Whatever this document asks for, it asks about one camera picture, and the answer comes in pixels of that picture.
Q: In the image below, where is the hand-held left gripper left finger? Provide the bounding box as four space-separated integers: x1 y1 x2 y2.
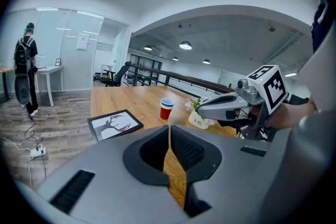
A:
122 125 170 187

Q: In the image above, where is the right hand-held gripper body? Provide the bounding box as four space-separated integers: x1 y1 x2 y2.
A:
197 65 288 141

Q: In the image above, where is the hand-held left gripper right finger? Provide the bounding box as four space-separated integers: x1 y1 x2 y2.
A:
170 125 223 218

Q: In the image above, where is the red cup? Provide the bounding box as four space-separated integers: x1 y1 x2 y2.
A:
160 106 173 121

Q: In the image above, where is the blue cup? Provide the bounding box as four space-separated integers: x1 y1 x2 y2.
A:
160 98 175 109

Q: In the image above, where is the person's right forearm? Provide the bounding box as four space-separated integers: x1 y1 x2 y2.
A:
267 101 318 131

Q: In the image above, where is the white flower pot with flowers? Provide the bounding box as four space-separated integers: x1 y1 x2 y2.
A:
184 96 216 130

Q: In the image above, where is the black framed antler picture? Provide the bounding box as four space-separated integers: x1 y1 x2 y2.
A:
87 109 144 143

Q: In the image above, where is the dark wood-topped railing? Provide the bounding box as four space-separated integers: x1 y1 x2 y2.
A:
122 62 236 100

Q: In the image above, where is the person's light shirt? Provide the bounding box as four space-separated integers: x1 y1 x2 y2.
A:
258 0 336 224

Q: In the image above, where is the black office chair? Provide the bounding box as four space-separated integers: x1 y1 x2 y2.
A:
99 61 131 88

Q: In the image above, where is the white power strip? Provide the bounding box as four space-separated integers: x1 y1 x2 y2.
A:
29 147 47 160

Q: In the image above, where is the white table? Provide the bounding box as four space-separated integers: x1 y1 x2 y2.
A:
33 65 65 108

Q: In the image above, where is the white paper notice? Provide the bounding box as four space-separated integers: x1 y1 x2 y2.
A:
76 32 90 52

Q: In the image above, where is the white box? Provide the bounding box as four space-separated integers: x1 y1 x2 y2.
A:
36 55 47 69

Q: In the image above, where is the wooden side desk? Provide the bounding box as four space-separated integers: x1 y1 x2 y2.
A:
0 67 14 101

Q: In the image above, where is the black floor cable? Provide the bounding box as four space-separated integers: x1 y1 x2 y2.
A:
24 112 47 180

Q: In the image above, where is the white floor cable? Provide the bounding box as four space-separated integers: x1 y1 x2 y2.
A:
0 136 35 189

